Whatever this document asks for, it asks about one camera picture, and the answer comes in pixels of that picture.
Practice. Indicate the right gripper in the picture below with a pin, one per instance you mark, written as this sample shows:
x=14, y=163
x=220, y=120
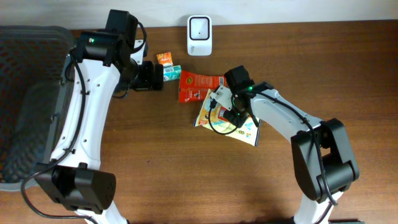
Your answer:
x=239, y=121

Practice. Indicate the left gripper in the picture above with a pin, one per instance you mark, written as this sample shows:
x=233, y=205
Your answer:
x=148, y=82

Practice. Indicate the small orange teal box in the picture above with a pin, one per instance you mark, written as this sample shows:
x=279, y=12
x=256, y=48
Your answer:
x=171, y=71

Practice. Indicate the cream yellow snack bag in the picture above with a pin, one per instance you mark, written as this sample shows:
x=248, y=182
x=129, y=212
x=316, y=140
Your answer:
x=248, y=133

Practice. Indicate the red snack bag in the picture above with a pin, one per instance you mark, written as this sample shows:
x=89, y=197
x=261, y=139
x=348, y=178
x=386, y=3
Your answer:
x=194, y=87

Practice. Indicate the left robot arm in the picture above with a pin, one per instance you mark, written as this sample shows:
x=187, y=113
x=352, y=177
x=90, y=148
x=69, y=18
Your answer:
x=108, y=64

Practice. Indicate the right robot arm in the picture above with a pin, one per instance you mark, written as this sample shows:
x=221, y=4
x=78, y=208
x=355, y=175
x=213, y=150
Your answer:
x=324, y=162

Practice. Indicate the white barcode scanner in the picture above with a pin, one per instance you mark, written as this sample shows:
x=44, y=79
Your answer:
x=199, y=35

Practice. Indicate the grey plastic mesh basket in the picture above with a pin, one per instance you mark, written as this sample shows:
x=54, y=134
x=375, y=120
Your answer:
x=34, y=97

